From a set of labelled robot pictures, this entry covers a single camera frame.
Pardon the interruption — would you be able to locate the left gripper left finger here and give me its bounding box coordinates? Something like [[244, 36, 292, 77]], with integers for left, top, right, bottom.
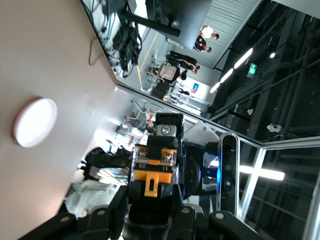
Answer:
[[19, 185, 131, 240]]

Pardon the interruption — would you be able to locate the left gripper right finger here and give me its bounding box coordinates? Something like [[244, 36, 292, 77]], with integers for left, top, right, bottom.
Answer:
[[171, 185, 266, 240]]

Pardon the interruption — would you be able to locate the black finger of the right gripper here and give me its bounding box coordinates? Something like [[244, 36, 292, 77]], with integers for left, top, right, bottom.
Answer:
[[147, 113, 185, 149]]

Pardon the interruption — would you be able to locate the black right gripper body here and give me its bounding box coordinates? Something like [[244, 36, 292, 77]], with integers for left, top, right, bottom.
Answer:
[[178, 141, 222, 201]]

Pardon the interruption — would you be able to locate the orange push-button switch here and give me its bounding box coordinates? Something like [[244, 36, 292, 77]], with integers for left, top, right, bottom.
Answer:
[[123, 144, 180, 240]]

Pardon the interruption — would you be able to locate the white cloth bundle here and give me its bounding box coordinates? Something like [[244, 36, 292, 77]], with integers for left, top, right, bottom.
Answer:
[[65, 179, 113, 218]]

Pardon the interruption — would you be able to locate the seated person dark hair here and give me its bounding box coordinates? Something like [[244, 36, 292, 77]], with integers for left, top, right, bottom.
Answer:
[[174, 66, 189, 81]]

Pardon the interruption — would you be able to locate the beige office chair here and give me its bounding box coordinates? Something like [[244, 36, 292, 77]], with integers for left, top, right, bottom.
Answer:
[[147, 63, 181, 83]]

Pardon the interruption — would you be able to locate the black office chair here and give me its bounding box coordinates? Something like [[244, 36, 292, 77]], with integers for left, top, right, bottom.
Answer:
[[83, 146, 132, 181]]

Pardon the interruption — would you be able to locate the person in black clothes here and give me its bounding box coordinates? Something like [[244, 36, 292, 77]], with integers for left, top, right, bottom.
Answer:
[[166, 50, 201, 71]]

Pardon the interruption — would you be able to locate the long ceiling light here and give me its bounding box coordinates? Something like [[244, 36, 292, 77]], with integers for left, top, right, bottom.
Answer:
[[233, 47, 254, 70], [219, 67, 235, 84]]

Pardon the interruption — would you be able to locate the person in red black top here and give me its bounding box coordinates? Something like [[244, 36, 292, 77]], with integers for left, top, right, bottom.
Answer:
[[192, 35, 213, 53]]

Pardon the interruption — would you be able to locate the person in white shirt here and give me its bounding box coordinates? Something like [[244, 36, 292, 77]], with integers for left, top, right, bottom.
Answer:
[[199, 24, 220, 41]]

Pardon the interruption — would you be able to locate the black stand bar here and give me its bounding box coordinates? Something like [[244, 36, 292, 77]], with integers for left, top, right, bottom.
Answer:
[[119, 11, 181, 38]]

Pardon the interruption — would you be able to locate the large black monitor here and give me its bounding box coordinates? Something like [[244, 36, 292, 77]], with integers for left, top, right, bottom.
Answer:
[[144, 0, 213, 50]]

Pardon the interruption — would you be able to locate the pink round plate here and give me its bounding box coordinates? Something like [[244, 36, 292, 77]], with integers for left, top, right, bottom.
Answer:
[[12, 97, 58, 149]]

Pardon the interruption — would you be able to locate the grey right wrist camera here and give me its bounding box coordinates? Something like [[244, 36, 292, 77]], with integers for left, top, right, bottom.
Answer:
[[217, 132, 241, 219]]

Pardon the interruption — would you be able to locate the black cable tangle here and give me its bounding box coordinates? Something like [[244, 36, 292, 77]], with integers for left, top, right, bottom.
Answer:
[[111, 23, 143, 78]]

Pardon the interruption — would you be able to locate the aluminium cage frame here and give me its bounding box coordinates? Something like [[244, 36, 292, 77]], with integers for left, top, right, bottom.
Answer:
[[116, 83, 320, 240]]

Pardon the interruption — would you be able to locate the thin black looped cable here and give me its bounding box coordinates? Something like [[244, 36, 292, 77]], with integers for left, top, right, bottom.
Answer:
[[88, 36, 101, 67]]

